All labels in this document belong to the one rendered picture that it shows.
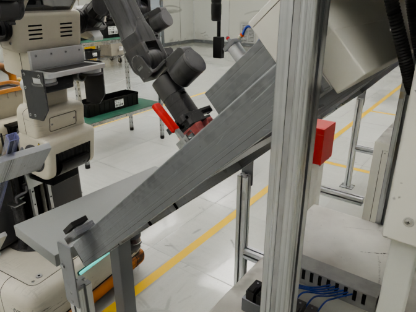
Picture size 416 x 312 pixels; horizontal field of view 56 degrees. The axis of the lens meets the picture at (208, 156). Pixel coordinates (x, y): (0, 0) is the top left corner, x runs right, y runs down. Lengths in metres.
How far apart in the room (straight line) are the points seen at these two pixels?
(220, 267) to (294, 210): 1.57
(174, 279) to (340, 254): 1.03
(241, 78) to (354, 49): 0.16
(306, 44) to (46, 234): 1.03
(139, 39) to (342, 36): 0.50
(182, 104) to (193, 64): 0.09
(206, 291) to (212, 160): 1.37
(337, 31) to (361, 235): 0.84
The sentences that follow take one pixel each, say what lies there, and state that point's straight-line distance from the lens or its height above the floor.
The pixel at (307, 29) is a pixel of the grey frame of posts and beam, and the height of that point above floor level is 1.23.
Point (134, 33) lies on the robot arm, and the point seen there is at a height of 1.19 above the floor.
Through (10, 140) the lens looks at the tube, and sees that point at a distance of 0.58.
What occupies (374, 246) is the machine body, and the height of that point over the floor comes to 0.62.
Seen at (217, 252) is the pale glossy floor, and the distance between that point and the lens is 2.13.
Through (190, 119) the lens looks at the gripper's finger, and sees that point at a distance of 0.81.
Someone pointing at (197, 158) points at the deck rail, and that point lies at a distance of 0.59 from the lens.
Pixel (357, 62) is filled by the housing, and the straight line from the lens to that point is 0.47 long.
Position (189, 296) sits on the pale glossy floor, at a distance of 1.88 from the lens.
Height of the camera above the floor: 1.26
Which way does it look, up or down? 22 degrees down
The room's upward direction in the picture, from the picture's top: straight up
